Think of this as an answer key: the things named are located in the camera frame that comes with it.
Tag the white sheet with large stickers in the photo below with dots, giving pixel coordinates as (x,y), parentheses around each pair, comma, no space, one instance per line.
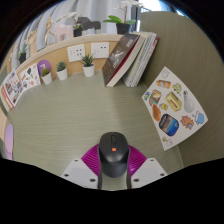
(173,106)

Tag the white orchid in black pot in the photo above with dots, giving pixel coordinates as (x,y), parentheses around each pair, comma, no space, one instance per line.
(122,28)
(78,31)
(22,57)

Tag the grey curtain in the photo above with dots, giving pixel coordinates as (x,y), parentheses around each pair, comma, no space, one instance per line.
(96,8)

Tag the pink horse figure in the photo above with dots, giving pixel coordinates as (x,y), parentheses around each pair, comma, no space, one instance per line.
(63,33)

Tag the wooden mannequin figure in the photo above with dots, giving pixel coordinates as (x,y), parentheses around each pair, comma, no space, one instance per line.
(48,30)

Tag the black computer mouse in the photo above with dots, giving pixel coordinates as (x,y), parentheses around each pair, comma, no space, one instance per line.
(113,153)

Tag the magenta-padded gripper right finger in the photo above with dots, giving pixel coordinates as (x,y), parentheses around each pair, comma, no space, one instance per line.
(148,171)

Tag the white wall socket plate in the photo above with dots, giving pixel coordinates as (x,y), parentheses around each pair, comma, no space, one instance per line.
(76,53)
(100,50)

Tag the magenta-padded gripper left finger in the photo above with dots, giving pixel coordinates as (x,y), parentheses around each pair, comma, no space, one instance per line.
(80,171)

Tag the round purple sign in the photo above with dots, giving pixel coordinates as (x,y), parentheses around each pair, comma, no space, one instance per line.
(43,65)

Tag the black horse figure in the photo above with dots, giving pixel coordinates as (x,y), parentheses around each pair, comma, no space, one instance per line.
(91,24)

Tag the wooden hand model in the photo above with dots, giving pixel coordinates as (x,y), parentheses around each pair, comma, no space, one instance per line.
(32,37)

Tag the green desk partition panel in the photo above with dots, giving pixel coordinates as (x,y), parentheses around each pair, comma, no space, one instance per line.
(193,60)

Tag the black book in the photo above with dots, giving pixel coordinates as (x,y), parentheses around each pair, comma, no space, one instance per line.
(118,58)

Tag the picture-cover magazine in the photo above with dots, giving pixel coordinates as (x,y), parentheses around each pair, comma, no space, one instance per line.
(12,89)

